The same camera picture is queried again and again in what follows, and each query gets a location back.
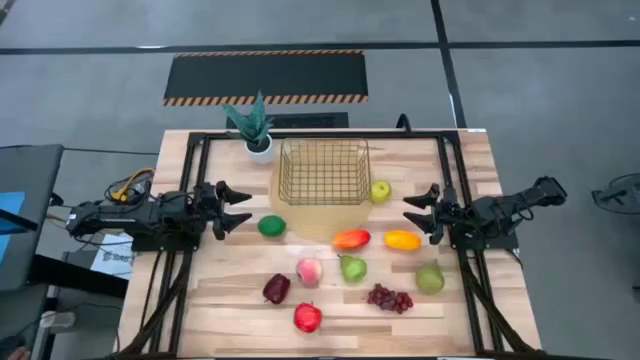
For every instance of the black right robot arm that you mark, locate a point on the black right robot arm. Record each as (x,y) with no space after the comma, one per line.
(500,210)

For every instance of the snake plant in white pot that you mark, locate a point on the snake plant in white pot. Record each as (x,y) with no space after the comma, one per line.
(259,150)

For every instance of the red pomegranate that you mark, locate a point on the red pomegranate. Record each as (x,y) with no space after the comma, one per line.
(307,318)

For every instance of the large green pear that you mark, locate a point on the large green pear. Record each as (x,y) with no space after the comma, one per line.
(430,280)

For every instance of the black hazard-striped floor mat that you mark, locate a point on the black hazard-striped floor mat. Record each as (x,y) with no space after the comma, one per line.
(265,75)

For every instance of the black aluminium table frame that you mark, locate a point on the black aluminium table frame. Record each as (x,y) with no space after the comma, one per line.
(425,134)

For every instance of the black side table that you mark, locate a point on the black side table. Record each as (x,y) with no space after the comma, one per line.
(75,275)

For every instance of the red orange mango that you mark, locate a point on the red orange mango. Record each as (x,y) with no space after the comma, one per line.
(351,239)

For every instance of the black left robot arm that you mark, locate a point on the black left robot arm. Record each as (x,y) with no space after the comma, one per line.
(125,217)

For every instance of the white paper sign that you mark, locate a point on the white paper sign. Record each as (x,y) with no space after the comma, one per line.
(112,257)

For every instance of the blue screen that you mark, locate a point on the blue screen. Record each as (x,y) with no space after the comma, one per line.
(10,202)

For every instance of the purple grape bunch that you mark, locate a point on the purple grape bunch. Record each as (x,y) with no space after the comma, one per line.
(390,299)

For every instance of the grey cabinet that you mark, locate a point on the grey cabinet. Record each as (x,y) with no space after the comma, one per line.
(30,170)

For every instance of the black tripod base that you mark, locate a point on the black tripod base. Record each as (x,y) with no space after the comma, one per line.
(620,195)

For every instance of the dark red bell pepper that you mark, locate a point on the dark red bell pepper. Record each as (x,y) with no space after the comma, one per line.
(276,289)

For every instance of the small white device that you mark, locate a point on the small white device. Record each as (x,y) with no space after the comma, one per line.
(57,319)

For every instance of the green lime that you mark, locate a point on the green lime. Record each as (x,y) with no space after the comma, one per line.
(272,226)

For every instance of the small green pear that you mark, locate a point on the small green pear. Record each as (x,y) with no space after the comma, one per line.
(353,269)

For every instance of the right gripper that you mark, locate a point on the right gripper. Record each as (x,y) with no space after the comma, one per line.
(447,215)

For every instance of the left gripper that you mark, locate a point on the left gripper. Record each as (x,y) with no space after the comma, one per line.
(207,215)

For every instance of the yellow-green apple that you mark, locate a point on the yellow-green apple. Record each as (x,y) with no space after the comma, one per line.
(381,191)

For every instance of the yellow mango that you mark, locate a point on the yellow mango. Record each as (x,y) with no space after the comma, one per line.
(402,240)

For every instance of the pink peach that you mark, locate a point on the pink peach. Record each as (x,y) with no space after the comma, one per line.
(309,271)

